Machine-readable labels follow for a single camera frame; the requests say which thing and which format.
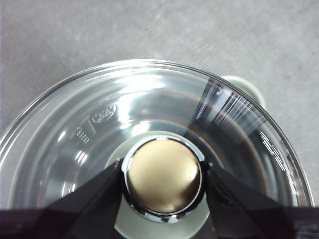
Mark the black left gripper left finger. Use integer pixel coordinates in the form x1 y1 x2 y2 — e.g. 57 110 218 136
0 160 125 239

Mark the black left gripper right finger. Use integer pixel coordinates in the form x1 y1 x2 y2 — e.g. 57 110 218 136
205 163 319 239

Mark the glass lid with green knob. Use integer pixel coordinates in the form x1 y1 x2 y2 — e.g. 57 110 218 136
0 58 315 239

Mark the pale green electric cooking pot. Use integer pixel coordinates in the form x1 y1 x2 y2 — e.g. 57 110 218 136
222 74 266 111

